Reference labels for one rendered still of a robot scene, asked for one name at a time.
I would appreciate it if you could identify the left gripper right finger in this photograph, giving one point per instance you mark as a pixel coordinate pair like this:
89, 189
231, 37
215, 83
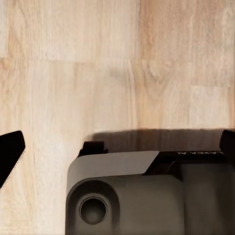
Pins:
227, 146

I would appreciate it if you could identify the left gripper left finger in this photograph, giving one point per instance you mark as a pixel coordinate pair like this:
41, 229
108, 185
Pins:
12, 146

